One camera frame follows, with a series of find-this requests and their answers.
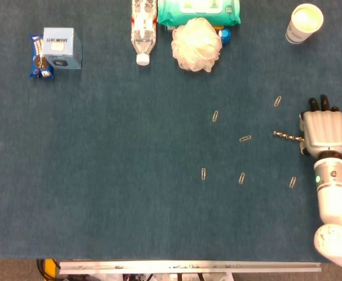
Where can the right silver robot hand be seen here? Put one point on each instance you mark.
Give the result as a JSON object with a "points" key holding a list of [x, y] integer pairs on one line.
{"points": [[324, 128]]}

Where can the small metal ball chain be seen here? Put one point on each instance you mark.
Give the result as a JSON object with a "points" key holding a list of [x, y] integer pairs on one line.
{"points": [[287, 136]]}

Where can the paperclip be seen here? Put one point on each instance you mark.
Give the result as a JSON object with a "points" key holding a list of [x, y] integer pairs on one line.
{"points": [[241, 178], [245, 138], [277, 101], [215, 116], [292, 181], [203, 174]]}

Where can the white paper cup blue print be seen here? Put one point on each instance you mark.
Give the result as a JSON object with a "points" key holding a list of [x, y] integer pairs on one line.
{"points": [[303, 24]]}

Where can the blue bottle cap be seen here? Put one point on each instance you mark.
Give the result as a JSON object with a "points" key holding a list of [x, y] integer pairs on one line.
{"points": [[225, 36]]}

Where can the cream mesh bath loofah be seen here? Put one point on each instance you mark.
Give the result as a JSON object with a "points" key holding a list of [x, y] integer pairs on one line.
{"points": [[195, 47]]}

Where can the green wet wipes pack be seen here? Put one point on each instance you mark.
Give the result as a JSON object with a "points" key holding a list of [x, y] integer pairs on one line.
{"points": [[170, 14]]}

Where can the clear plastic water bottle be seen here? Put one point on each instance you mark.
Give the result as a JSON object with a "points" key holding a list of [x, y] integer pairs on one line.
{"points": [[143, 32]]}

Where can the teal felt table cover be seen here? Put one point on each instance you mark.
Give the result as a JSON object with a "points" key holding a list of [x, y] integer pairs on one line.
{"points": [[100, 161]]}

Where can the light blue speaker box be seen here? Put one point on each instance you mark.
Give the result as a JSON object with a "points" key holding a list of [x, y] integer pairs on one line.
{"points": [[58, 44]]}

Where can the blue cookie packet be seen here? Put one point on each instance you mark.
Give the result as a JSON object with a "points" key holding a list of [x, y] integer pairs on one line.
{"points": [[36, 70]]}

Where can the yellow part under table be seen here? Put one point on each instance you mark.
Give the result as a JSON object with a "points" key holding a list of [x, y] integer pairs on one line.
{"points": [[51, 267]]}

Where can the aluminium profile rail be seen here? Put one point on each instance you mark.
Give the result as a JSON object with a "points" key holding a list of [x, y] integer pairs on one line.
{"points": [[188, 267]]}

